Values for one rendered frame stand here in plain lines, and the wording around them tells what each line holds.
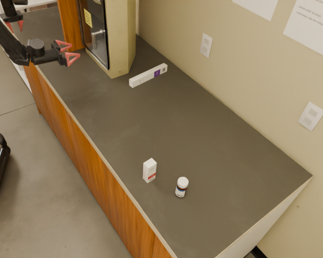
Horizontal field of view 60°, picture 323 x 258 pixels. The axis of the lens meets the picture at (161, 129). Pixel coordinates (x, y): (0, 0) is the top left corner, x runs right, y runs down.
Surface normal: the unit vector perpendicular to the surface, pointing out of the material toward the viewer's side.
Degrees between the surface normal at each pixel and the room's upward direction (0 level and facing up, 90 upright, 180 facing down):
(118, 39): 90
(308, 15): 90
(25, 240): 0
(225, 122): 0
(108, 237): 0
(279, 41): 90
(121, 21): 90
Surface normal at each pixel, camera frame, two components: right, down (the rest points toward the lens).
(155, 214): 0.07, -0.69
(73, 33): 0.59, 0.62
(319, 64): -0.80, 0.39
